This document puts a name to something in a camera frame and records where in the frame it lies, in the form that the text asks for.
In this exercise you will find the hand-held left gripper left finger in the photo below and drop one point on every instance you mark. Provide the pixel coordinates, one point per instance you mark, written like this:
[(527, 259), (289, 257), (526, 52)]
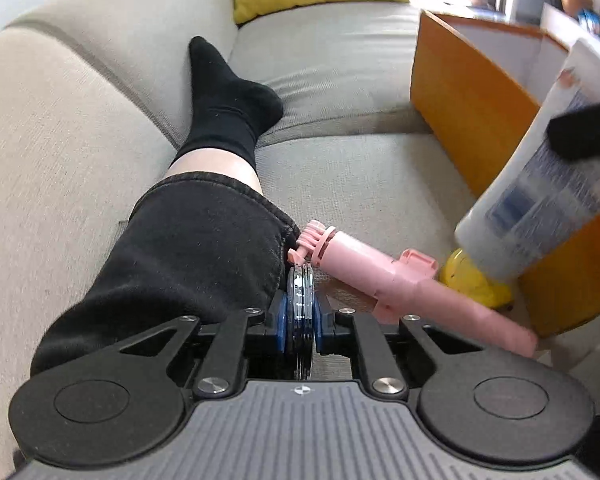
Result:
[(278, 322)]

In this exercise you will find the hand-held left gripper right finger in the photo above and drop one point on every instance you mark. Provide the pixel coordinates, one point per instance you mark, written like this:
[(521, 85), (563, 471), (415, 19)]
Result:
[(321, 325)]

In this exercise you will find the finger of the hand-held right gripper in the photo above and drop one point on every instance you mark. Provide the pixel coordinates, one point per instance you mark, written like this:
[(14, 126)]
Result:
[(590, 130)]

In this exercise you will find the pink plastic toy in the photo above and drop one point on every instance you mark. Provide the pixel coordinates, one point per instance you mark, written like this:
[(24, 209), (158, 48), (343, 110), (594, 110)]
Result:
[(370, 270)]

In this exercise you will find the white bottle blue label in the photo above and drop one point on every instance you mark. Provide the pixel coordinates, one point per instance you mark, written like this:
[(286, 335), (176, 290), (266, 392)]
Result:
[(520, 210)]

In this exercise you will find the orange cardboard box white inside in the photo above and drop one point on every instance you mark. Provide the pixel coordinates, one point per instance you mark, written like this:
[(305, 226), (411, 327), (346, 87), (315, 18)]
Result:
[(465, 100)]

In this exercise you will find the black pants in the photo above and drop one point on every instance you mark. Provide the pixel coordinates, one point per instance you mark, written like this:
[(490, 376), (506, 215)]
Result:
[(180, 260)]

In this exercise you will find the yellow round toy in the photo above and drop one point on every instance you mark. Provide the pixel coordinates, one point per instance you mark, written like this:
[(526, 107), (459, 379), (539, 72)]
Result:
[(460, 275)]

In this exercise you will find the person's bare leg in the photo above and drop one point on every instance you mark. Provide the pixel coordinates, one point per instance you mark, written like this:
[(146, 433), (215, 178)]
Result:
[(215, 170)]

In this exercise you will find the black sock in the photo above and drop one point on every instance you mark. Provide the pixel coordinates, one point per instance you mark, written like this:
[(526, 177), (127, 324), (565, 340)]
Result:
[(225, 105)]

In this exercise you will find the beige fabric sofa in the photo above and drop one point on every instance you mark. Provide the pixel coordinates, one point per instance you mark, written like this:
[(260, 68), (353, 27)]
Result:
[(55, 160)]

